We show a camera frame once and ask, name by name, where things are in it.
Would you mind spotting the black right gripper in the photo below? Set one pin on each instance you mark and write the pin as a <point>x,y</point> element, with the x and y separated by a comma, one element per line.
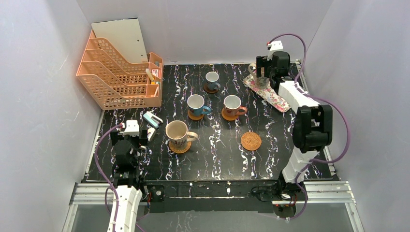
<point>262,64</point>

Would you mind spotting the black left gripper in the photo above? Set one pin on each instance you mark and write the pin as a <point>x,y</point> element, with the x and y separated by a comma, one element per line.
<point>140,139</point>

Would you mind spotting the tall beige mug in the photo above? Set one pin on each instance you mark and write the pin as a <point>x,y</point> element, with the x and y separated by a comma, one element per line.
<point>260,82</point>

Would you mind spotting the white and red mug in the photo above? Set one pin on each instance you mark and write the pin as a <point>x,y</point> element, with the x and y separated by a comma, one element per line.
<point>233,105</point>

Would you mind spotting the large beige floral mug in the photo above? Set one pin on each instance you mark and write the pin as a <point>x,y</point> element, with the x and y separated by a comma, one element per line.
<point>178,133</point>

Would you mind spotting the woven rattan coaster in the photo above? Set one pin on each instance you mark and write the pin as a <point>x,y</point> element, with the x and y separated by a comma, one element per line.
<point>251,141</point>
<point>180,150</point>

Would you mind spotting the small grey mug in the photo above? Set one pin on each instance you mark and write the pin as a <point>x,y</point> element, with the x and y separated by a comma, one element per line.
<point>212,80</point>

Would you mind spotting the light wooden coaster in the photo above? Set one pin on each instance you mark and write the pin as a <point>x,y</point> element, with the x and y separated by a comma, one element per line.
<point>227,117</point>
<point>194,117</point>

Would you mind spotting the dark wooden coaster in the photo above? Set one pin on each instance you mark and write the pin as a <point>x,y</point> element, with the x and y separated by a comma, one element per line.
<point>211,91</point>

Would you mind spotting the blue patterned mug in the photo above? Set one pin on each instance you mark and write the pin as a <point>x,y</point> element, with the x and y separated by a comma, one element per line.
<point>196,104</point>

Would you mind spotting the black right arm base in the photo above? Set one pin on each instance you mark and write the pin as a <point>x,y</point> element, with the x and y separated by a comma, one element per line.
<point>289,199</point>

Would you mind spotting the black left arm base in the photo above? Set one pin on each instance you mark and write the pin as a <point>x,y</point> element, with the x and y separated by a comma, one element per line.
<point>151,193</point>

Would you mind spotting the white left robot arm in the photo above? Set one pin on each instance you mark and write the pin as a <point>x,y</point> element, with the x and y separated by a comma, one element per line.
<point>128,185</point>

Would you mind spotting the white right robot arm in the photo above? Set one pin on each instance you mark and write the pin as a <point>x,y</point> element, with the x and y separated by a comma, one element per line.
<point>312,130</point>

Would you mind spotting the floral tray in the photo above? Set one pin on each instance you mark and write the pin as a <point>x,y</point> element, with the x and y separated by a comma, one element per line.
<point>268,94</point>

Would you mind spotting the white and pink stapler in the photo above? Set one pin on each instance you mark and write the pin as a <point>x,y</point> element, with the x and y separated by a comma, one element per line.
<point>151,133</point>

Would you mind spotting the light blue stapler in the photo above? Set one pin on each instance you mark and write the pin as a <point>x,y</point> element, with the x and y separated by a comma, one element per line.
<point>152,119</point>

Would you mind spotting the orange plastic file organizer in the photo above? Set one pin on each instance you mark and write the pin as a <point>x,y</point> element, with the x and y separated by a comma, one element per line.
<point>115,83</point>

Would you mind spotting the white board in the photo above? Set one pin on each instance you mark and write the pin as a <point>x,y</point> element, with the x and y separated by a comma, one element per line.
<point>126,37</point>

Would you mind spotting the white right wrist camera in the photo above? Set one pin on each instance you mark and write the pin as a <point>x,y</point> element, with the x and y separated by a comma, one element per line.
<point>275,46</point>

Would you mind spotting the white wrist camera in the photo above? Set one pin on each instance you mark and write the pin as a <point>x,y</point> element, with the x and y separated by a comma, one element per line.
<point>275,46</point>
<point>131,128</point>

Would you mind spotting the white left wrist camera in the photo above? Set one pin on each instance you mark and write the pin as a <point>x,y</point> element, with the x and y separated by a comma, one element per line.
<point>131,128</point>

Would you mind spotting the aluminium frame rail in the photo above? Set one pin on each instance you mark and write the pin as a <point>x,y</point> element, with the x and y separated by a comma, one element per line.
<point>234,196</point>

